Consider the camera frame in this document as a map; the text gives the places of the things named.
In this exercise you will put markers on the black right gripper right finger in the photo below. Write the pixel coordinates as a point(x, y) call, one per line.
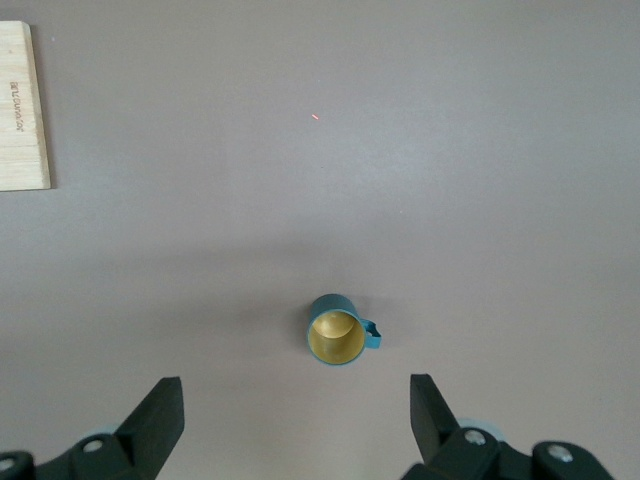
point(440, 440)

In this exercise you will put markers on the teal cup with gold inside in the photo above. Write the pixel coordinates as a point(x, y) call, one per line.
point(335, 340)

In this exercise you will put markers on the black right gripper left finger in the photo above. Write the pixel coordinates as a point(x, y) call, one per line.
point(150, 430)

